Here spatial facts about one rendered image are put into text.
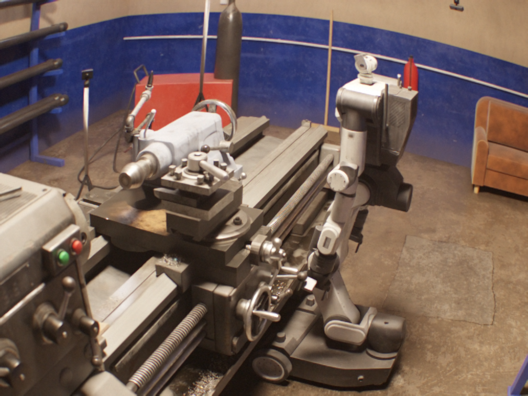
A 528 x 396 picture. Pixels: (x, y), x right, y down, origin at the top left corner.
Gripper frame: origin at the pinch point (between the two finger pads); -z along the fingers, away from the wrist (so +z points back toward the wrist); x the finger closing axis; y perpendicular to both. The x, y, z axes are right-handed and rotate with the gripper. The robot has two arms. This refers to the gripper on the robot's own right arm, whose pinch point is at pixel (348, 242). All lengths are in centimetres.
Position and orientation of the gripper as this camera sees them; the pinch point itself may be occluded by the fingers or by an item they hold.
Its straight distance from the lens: 261.9
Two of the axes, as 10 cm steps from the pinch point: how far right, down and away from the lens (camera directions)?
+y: -4.3, 3.5, -8.3
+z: 2.3, -8.5, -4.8
